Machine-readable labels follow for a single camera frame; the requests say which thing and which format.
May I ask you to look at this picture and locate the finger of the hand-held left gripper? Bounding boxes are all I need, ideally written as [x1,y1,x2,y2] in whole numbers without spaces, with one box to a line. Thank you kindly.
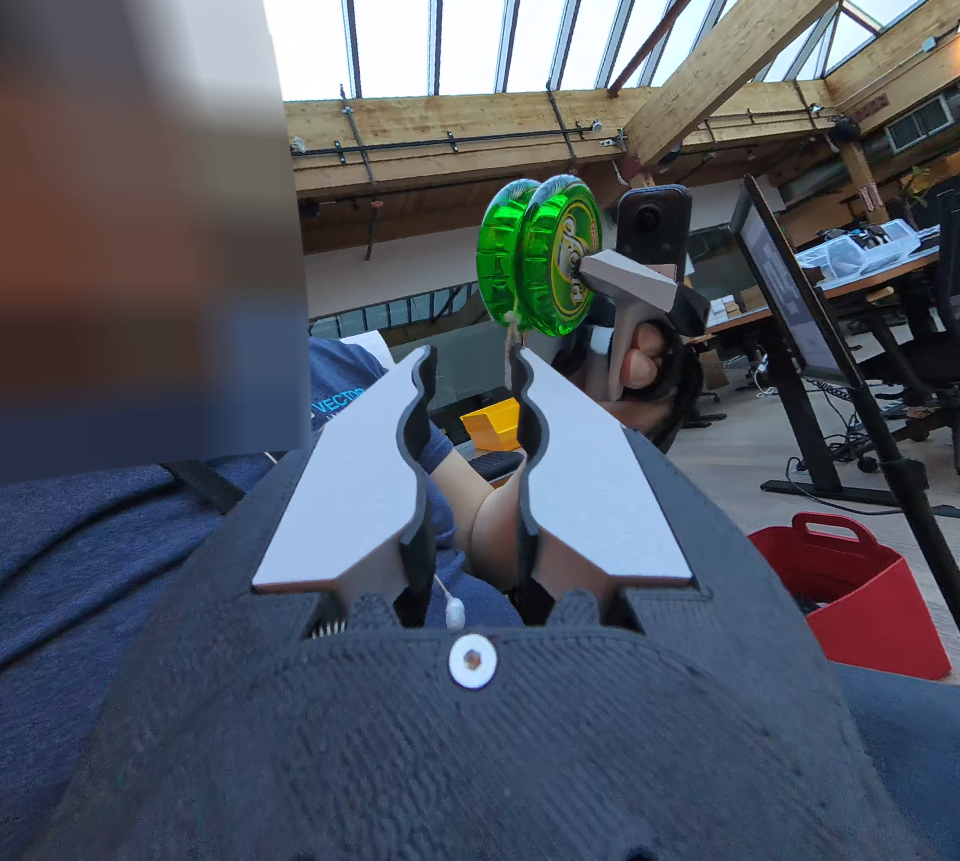
[577,249,681,316]

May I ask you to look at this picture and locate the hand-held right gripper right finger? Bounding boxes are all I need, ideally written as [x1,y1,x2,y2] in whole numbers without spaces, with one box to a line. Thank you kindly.
[510,347,696,601]

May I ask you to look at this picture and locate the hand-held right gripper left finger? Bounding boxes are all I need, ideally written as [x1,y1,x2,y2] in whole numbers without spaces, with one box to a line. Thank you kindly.
[251,343,439,628]

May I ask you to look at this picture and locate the green yoyo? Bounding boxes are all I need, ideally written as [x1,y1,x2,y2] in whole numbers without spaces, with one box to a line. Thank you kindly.
[476,174,606,339]

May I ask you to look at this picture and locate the person's left forearm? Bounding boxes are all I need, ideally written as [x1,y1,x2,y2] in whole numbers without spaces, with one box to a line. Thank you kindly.
[431,452,530,588]

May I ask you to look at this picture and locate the person's left hand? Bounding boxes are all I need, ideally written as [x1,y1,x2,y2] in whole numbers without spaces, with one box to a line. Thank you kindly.
[558,321,680,446]

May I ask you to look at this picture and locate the black keyboard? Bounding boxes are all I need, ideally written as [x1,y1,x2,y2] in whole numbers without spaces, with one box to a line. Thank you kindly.
[471,452,528,489]

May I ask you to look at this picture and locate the yellow plastic bin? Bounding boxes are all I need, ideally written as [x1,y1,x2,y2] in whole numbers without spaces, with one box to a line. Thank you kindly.
[459,396,523,453]

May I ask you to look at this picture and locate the white paper sheet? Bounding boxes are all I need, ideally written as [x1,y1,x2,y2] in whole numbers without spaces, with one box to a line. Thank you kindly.
[340,329,396,369]

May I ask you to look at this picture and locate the black monitor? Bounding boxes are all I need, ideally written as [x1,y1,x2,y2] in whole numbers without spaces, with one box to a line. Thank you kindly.
[730,174,873,391]

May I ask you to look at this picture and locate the clear plastic boxes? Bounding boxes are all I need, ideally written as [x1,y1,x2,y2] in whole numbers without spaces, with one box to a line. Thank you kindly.
[795,219,940,277]

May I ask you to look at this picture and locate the red plastic bin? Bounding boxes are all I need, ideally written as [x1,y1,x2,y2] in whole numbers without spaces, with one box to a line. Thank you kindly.
[747,511,954,682]

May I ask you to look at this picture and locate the black tripod pole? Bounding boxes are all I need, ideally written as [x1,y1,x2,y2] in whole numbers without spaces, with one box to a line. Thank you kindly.
[846,381,960,628]

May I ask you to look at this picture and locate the black office chair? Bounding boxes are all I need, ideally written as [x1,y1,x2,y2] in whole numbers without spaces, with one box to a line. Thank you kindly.
[847,186,960,474]

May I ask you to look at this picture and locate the person's blue trouser leg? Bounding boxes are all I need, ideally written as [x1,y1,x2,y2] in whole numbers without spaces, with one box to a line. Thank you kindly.
[832,662,960,861]

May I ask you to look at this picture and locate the black shoulder strap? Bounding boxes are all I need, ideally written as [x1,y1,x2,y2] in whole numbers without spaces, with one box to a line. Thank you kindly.
[159,458,250,516]

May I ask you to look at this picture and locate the white drawstring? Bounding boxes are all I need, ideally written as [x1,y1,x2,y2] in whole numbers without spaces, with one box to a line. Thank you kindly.
[432,570,468,632]

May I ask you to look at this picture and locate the black floor cables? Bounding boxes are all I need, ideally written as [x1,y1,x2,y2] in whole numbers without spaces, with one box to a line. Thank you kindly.
[786,381,880,496]

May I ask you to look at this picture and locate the grey wall air vent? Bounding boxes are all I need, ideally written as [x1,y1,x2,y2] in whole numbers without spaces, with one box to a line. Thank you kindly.
[885,94,955,154]

